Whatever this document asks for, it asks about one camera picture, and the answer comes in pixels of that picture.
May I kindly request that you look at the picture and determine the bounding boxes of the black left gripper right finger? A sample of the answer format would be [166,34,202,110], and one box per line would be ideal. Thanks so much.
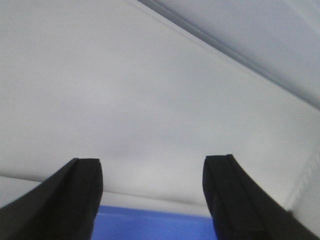
[202,154,318,240]

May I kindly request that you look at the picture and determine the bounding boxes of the blue plastic tray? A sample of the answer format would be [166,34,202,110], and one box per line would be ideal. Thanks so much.
[91,205,217,240]

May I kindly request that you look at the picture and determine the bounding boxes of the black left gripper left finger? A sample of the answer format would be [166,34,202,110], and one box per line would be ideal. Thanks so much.
[0,158,103,240]

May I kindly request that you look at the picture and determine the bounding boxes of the grey cabinet shelf unit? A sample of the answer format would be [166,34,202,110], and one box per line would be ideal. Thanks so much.
[0,0,320,215]

